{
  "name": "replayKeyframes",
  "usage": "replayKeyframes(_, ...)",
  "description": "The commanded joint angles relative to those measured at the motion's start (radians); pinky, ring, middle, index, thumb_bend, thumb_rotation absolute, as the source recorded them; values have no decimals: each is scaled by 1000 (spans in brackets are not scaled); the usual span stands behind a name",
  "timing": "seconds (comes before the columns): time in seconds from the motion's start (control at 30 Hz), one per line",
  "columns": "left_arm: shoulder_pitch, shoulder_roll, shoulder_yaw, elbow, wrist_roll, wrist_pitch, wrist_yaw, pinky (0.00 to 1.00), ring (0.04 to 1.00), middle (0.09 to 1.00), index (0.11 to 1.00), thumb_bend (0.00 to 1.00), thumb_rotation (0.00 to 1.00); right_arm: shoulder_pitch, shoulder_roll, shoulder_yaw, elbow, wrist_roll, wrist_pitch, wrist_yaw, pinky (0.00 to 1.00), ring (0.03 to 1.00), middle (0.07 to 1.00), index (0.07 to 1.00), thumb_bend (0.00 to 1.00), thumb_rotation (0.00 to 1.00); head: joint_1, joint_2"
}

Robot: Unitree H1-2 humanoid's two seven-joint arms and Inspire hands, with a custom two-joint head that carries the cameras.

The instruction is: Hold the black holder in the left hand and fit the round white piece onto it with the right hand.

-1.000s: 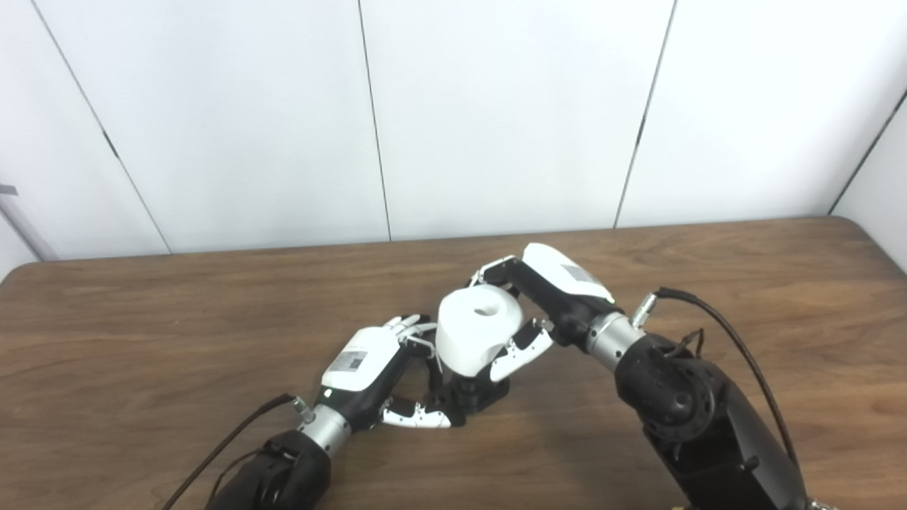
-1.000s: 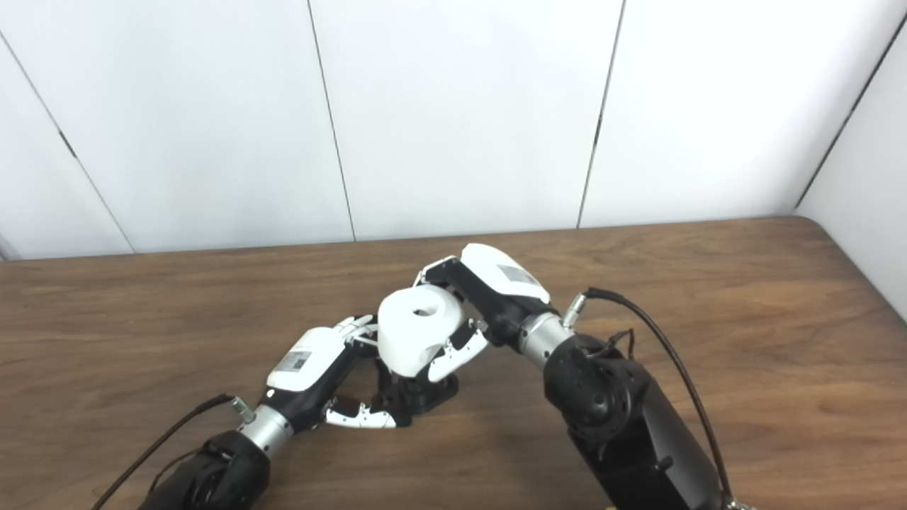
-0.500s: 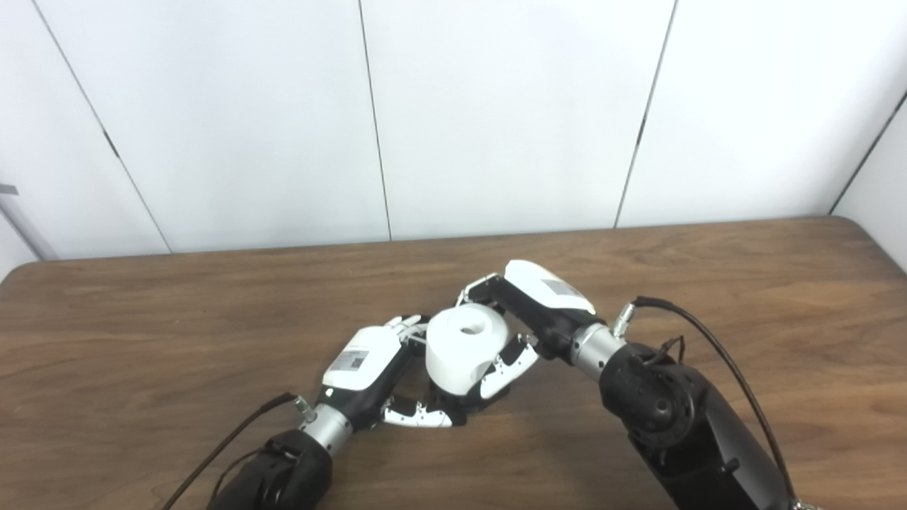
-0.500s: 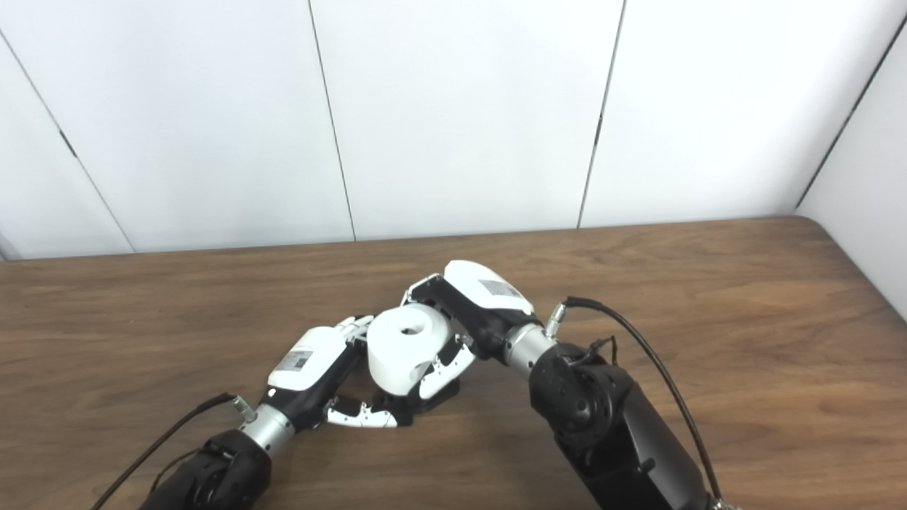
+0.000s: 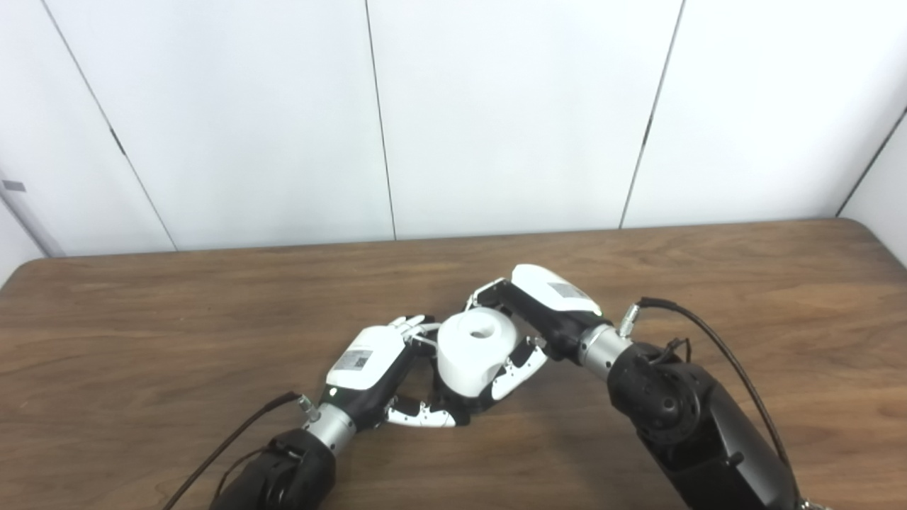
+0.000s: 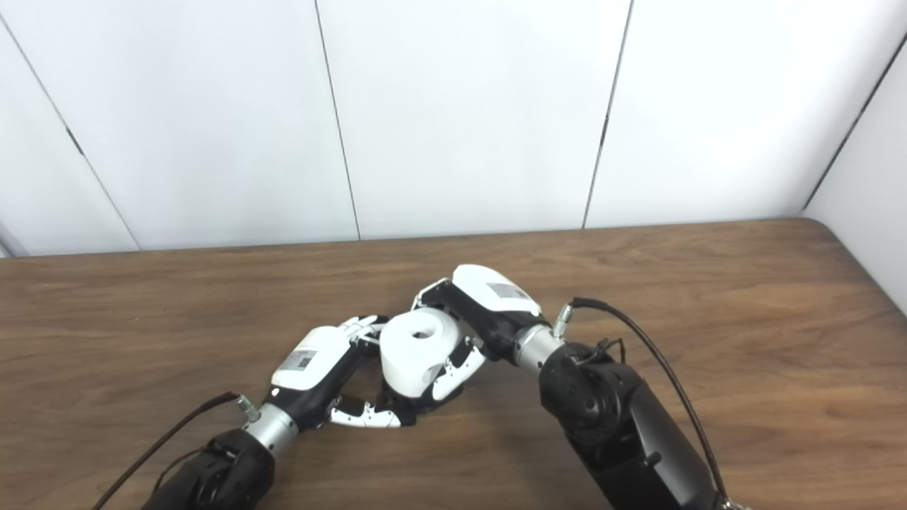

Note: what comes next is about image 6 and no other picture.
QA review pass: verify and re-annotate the black flanged holder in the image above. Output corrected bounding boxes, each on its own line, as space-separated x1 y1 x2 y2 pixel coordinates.
376 382 458 427

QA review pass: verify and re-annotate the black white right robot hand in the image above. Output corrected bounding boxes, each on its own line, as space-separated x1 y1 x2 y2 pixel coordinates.
411 264 553 401

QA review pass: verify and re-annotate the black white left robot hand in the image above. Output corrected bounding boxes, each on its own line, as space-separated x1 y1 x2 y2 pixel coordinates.
266 315 419 433

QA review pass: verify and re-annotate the round white piece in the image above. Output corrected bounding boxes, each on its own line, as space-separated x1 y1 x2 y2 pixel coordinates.
380 307 463 397

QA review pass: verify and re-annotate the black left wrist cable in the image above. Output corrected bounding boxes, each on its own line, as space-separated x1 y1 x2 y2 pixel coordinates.
91 392 261 510

